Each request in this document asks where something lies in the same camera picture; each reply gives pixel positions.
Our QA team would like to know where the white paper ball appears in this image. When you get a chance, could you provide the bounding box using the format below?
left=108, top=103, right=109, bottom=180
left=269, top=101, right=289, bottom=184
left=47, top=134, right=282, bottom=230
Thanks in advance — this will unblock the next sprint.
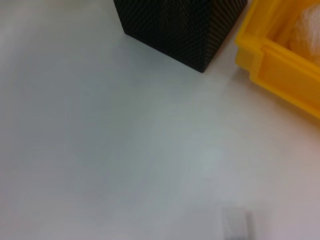
left=288, top=4, right=320, bottom=63

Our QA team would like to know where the black mesh pen holder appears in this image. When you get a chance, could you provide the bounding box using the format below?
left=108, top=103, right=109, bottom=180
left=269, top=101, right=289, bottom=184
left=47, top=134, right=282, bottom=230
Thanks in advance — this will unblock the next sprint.
left=112, top=0, right=249, bottom=74

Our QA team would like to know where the yellow plastic bin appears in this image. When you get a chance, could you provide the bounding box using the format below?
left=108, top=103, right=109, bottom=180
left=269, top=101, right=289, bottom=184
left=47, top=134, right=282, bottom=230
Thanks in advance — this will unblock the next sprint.
left=234, top=0, right=320, bottom=120

